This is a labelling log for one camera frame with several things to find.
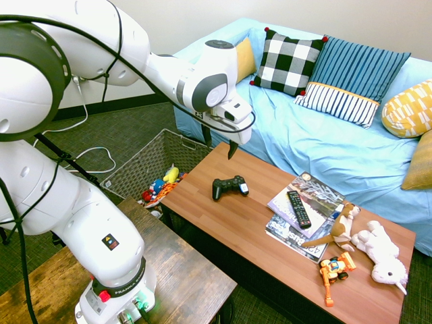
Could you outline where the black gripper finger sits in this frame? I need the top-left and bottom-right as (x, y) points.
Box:
(201, 123), (214, 149)
(227, 138), (240, 161)

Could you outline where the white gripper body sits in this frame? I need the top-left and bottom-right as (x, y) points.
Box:
(201, 115), (254, 146)

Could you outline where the black gamepad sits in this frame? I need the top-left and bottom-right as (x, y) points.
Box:
(211, 174), (250, 202)

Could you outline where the woven grey basket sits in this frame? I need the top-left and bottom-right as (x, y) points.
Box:
(100, 128), (214, 217)

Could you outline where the yellow plush toy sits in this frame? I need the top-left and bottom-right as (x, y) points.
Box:
(163, 164), (180, 184)

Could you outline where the blue haired plush doll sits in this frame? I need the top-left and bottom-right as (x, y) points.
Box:
(148, 178), (166, 200)

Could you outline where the orange flame pattern plush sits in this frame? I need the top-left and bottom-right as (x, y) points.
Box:
(144, 182), (180, 209)

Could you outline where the plain yellow pillow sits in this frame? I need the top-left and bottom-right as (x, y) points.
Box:
(234, 36), (258, 84)

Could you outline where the reddish wooden coffee table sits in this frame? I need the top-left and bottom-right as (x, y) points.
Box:
(160, 141), (416, 324)

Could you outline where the black white checkered pillow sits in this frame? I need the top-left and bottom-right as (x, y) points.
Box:
(249, 26), (329, 97)

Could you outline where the black remote control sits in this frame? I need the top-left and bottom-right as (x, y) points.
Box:
(286, 190), (313, 230)

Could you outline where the white navy striped pillow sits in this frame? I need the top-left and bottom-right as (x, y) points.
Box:
(292, 82), (381, 130)

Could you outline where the business magazine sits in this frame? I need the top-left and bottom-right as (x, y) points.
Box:
(265, 214), (330, 264)

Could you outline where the rustic dark wooden table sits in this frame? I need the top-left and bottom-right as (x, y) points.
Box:
(0, 197), (238, 324)

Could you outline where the blue striped pillow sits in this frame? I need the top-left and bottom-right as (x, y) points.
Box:
(305, 35), (412, 104)

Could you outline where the brown kangaroo plush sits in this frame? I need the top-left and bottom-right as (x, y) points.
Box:
(301, 202), (361, 253)

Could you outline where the orange toy excavator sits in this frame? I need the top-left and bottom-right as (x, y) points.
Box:
(319, 251), (358, 307)

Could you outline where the yellow white patterned bolster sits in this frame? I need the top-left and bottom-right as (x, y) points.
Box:
(381, 79), (432, 139)

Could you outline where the mustard yellow pillow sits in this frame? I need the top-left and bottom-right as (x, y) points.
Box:
(400, 130), (432, 192)

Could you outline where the white unicorn plush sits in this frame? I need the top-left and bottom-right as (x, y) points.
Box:
(350, 219), (410, 296)

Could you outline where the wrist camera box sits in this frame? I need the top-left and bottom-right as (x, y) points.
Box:
(217, 97), (253, 124)

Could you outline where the white floor cable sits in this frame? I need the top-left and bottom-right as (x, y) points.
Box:
(33, 76), (117, 175)

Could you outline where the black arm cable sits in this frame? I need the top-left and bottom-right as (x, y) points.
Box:
(0, 13), (257, 324)

